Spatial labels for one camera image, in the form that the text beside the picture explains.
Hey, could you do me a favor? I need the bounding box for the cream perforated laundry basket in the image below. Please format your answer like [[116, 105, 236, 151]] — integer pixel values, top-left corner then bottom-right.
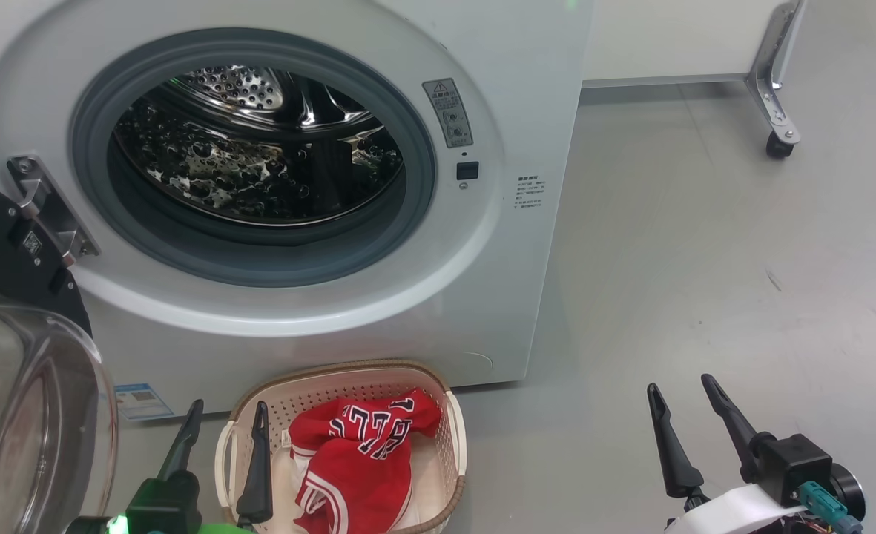
[[214, 360, 468, 534]]

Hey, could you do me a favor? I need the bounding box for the blue energy label sticker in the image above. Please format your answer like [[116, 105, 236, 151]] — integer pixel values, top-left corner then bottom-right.
[[115, 383, 175, 422]]

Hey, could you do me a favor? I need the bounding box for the grey warning sticker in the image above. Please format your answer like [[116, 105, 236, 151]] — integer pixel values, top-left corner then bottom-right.
[[422, 78, 474, 149]]

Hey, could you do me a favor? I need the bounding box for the round white filter cover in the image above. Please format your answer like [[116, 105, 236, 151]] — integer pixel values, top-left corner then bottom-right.
[[452, 351, 495, 375]]

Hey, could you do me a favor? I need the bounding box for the teal connector camera cable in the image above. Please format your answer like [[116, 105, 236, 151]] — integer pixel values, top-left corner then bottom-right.
[[797, 481, 863, 534]]

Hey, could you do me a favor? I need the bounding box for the stainless steel washing machine drum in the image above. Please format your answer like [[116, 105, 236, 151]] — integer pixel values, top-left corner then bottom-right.
[[111, 65, 407, 227]]

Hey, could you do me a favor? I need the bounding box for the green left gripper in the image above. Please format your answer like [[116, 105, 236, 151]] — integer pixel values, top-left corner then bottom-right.
[[157, 399, 274, 534]]

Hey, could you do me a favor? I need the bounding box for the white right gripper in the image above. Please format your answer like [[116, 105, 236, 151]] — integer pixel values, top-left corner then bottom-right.
[[647, 373, 802, 534]]

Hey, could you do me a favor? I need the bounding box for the washer drum opening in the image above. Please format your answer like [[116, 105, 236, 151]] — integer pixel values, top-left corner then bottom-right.
[[70, 28, 437, 288]]

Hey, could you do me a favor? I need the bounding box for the red basketball jersey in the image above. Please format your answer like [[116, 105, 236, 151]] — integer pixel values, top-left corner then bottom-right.
[[288, 388, 442, 534]]

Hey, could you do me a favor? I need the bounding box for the black round glass washer door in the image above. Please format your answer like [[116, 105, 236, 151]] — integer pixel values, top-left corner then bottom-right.
[[0, 169, 119, 534]]

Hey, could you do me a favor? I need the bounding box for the white partition board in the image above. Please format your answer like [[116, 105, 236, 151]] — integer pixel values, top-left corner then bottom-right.
[[582, 0, 783, 86]]

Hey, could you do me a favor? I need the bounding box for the metal door hinge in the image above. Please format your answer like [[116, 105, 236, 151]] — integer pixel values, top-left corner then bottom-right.
[[6, 156, 101, 266]]

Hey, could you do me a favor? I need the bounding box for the metal partition stand leg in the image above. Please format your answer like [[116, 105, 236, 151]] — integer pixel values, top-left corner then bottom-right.
[[745, 0, 809, 145]]

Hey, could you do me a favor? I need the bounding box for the white front-load washing machine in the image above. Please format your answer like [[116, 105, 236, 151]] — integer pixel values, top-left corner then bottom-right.
[[0, 0, 594, 423]]

